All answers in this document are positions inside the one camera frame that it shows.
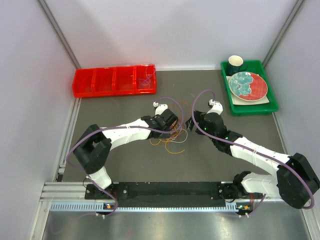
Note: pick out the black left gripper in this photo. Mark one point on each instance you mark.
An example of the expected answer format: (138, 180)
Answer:
(164, 136)

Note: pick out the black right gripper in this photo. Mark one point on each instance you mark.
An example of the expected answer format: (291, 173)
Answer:
(199, 117)

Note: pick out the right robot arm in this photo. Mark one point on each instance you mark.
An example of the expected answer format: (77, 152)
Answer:
(289, 177)

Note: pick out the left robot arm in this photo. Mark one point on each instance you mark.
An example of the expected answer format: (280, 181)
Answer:
(94, 146)

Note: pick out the white square plate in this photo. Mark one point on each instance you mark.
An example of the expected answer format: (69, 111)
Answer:
(265, 101)

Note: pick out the red compartment bin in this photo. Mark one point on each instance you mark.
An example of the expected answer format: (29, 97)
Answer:
(115, 81)

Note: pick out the blue and red plate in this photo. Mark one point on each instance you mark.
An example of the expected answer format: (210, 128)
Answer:
(247, 86)

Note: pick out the dark green mug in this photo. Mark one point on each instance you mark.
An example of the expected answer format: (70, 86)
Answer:
(235, 64)

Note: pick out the green plastic tray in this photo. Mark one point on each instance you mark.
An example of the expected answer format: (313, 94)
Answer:
(249, 92)

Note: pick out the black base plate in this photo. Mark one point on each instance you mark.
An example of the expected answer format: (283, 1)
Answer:
(215, 190)

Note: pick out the grey cable duct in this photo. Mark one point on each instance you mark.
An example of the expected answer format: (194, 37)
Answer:
(105, 207)

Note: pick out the aluminium frame rail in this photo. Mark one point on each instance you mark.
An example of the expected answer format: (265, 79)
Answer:
(270, 218)

